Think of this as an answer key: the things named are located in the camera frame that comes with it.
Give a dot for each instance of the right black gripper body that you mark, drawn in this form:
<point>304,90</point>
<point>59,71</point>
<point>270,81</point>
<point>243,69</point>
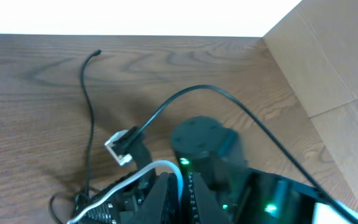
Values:
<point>119,206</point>

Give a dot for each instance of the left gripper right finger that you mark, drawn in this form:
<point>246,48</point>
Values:
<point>201,205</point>

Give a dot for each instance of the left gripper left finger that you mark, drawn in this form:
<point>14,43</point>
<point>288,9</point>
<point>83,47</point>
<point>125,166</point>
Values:
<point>161,206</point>

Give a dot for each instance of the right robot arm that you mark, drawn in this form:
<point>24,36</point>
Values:
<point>210,182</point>

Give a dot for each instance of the cardboard box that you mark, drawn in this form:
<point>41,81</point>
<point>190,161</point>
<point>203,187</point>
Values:
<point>316,46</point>

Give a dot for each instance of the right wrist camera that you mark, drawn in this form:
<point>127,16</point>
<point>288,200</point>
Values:
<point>122,149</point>

